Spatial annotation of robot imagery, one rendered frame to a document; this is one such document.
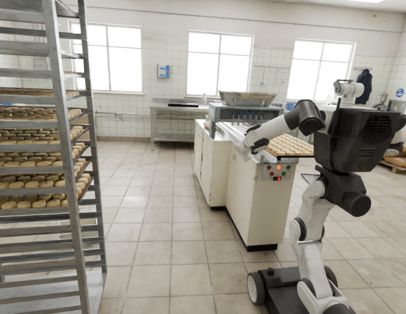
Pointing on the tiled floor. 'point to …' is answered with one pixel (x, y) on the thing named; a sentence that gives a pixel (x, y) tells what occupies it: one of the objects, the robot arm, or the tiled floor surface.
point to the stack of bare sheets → (310, 177)
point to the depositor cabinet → (213, 163)
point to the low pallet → (396, 167)
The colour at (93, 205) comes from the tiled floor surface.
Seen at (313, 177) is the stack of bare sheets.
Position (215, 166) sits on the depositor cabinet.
